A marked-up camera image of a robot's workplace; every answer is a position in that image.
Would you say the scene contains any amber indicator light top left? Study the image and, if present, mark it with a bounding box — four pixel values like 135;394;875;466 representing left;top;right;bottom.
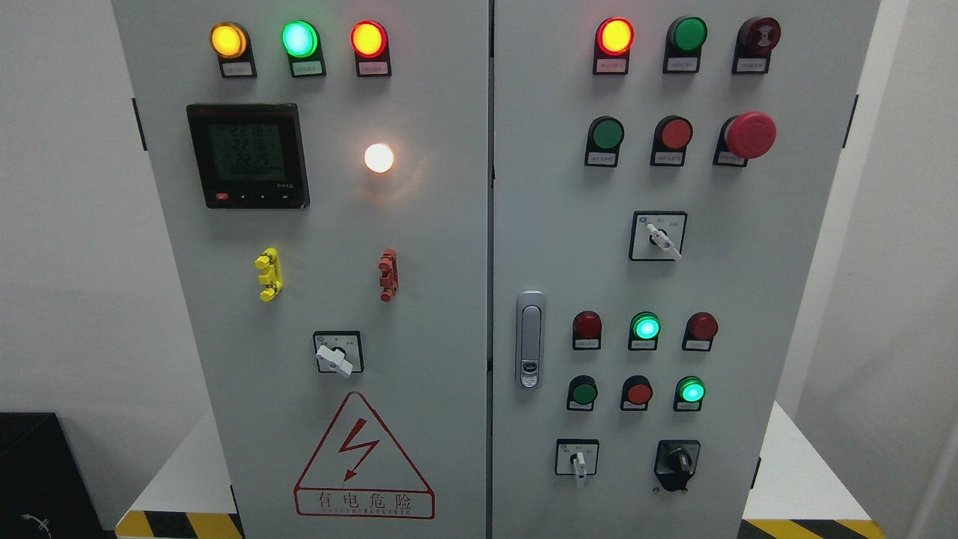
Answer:
210;21;257;79

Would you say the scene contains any red push button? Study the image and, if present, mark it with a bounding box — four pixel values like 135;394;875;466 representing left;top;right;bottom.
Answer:
650;115;692;167
620;375;653;412

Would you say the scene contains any white lit indicator lamp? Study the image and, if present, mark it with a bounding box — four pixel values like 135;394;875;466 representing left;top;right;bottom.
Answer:
363;143;396;174

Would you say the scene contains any green unlit indicator top right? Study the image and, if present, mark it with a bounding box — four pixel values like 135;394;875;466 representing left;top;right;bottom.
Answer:
662;16;708;74

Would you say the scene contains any red electric hazard warning sticker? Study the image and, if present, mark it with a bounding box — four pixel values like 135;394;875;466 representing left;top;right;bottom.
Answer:
293;392;435;520

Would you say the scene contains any white handle selector switch upper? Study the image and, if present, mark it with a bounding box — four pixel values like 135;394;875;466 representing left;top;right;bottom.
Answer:
629;210;688;261

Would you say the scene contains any red push button upper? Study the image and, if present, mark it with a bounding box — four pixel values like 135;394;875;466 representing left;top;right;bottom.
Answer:
650;115;692;167

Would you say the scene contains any red-orange indicator left door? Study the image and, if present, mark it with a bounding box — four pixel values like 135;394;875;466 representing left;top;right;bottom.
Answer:
350;19;392;76

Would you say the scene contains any red indicator lower right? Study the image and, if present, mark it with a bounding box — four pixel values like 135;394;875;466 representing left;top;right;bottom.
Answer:
682;311;719;352

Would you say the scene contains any left grey cabinet door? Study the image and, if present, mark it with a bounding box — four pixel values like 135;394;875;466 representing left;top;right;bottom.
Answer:
113;1;490;538

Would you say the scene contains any white platform with hazard stripes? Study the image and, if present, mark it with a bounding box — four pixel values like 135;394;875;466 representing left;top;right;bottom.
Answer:
115;406;884;538

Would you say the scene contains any green illuminated button lower right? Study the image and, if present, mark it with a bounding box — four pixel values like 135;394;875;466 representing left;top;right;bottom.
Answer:
673;376;706;412

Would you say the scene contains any green lit indicator top left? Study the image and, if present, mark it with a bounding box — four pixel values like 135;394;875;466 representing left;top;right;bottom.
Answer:
281;19;326;78

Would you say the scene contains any black box lower left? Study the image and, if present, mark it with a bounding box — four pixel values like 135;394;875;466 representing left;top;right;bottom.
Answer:
1;412;105;538

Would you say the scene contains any white handle selector switch lower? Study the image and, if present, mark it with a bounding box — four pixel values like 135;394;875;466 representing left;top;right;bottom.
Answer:
555;438;601;489

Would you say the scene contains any black digital power meter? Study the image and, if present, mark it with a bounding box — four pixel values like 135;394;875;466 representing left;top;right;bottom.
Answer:
187;103;309;209

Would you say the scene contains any red emergency stop mushroom button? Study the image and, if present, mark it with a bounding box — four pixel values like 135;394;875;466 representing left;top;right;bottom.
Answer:
713;112;777;168

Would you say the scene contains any green lit indicator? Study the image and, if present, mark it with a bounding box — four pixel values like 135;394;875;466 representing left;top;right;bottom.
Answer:
281;19;326;78
627;311;661;351

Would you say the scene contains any dark red indicator lower left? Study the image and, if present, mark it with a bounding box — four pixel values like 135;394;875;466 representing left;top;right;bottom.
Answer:
572;311;602;350

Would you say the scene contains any grey cabinet door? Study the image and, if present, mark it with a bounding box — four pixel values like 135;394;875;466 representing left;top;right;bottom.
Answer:
492;1;879;538
113;1;490;538

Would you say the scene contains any white handle selector switch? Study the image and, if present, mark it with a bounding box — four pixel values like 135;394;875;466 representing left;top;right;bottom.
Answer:
555;438;601;489
314;331;364;378
629;210;688;261

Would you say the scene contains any silver door lock handle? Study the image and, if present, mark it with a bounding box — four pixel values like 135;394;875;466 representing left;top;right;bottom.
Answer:
514;290;546;389

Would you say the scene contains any green push button lower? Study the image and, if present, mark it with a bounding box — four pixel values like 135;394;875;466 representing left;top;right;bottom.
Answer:
566;375;598;412

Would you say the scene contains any green lit indicator lower middle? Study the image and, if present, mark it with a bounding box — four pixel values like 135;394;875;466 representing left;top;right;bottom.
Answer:
627;311;661;351

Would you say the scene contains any red push button lower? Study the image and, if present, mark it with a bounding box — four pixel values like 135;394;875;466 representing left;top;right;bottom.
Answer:
620;375;653;412

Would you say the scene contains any green push button upper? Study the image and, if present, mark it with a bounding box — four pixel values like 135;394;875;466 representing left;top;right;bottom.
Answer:
584;115;625;168

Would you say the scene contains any green push button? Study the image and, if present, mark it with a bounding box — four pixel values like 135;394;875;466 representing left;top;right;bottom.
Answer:
584;115;625;168
566;375;598;412

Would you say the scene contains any red terminal connector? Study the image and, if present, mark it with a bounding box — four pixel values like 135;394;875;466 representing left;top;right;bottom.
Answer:
379;248;398;302

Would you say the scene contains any right grey cabinet door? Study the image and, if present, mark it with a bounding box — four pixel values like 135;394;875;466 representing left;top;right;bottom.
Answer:
492;1;879;538

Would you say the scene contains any yellow terminal connector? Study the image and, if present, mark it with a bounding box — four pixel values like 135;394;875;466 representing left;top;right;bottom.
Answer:
254;248;284;302

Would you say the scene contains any dark red buzzer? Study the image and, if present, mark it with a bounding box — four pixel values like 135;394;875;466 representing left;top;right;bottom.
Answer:
731;16;781;74

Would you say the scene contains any black knob rotary switch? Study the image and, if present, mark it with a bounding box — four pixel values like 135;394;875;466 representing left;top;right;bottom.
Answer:
653;439;701;492

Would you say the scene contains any red lit indicator right door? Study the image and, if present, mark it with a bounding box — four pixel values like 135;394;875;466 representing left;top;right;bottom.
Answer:
592;16;635;76

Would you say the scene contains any white handle selector switch left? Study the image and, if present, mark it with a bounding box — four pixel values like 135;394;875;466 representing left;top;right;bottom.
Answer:
314;331;364;378

